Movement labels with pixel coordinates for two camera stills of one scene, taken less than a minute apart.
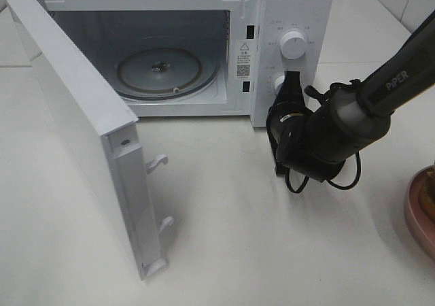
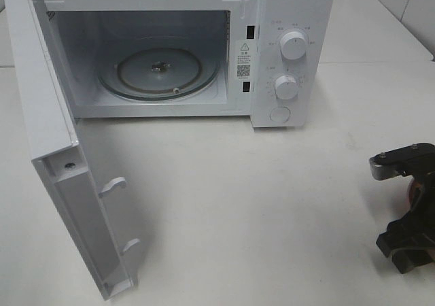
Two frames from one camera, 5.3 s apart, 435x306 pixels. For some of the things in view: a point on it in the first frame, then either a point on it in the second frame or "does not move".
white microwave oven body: (202, 49) does not move
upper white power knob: (293, 45) does not move
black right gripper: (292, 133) to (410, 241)
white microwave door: (100, 133) to (54, 145)
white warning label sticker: (243, 59) does not move
